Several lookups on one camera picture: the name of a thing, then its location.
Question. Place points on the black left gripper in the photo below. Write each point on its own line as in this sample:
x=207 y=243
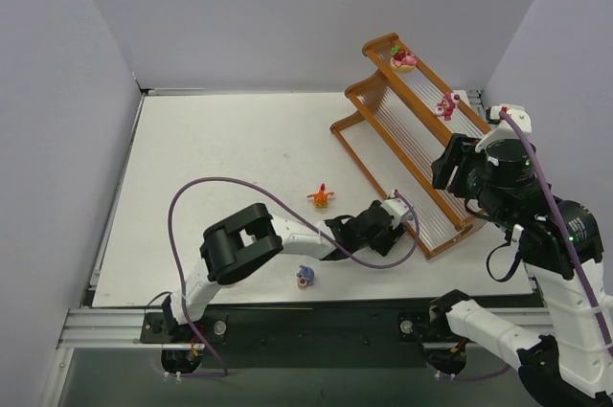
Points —
x=388 y=230

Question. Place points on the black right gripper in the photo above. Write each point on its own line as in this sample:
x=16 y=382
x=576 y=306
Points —
x=450 y=164

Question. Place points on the pink bear cake toy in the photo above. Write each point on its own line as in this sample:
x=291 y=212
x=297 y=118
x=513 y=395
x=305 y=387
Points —
x=445 y=107

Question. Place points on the pink bear strawberry toy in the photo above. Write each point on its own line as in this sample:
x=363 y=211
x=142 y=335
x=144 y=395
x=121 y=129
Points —
x=402 y=61

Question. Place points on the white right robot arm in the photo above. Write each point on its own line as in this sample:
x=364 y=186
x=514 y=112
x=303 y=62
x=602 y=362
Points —
x=559 y=244

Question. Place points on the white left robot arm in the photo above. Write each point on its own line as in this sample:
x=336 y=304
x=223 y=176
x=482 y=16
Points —
x=240 y=244

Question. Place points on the wooden tiered shelf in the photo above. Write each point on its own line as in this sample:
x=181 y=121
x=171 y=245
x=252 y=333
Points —
x=394 y=136

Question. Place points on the orange dragon toy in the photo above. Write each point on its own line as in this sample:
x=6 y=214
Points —
x=320 y=199

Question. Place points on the purple bunny lying toy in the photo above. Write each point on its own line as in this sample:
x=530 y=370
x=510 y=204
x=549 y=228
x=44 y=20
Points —
x=305 y=277

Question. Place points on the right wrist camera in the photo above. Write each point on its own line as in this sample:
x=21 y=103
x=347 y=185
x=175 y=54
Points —
x=506 y=121

